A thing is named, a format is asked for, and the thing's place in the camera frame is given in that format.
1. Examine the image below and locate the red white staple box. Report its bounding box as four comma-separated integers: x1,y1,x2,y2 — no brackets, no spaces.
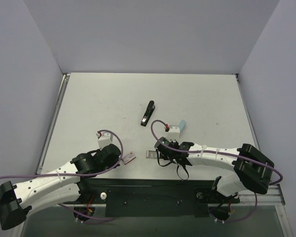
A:
122,152,136,165

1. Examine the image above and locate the light blue white stapler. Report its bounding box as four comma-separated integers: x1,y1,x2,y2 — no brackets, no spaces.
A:
178,119,186,131

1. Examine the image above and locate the black stapler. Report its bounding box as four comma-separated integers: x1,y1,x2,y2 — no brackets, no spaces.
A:
140,100,155,127

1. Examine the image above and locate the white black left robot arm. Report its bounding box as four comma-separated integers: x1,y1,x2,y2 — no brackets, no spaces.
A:
0,144,123,230

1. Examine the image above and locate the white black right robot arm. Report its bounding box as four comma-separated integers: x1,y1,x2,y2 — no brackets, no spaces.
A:
154,137,274,202

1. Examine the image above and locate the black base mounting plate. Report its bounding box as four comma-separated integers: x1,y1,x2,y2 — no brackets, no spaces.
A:
34,176,272,219

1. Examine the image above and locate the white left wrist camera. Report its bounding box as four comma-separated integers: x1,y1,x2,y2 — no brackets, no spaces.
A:
97,131,113,150

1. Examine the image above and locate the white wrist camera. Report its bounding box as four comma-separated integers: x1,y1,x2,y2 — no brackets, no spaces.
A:
166,125,181,142
97,131,113,150

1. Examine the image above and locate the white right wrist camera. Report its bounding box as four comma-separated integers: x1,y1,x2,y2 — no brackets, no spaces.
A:
166,125,181,142

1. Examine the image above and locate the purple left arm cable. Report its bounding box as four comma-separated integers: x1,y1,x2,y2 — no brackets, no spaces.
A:
0,129,125,225

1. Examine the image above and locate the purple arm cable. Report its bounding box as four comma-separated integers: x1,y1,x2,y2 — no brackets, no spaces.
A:
150,119,284,224
0,129,125,225

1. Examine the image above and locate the black looped cable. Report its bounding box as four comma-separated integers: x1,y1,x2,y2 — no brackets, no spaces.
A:
156,148,190,181

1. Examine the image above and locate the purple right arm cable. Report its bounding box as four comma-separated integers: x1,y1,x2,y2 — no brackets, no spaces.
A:
150,119,284,224

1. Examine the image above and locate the aluminium frame rail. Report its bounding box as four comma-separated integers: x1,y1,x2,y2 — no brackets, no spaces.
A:
237,184,286,206

